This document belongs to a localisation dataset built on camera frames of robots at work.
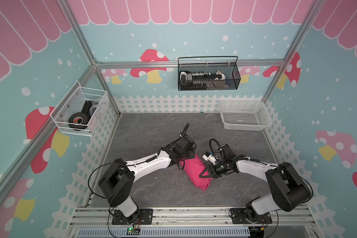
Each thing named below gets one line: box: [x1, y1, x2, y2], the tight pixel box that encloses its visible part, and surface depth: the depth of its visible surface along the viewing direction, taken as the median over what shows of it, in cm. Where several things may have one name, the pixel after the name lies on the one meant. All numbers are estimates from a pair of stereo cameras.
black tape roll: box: [68, 112, 89, 131], surface depth 70 cm
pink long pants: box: [180, 153, 214, 191], surface depth 81 cm
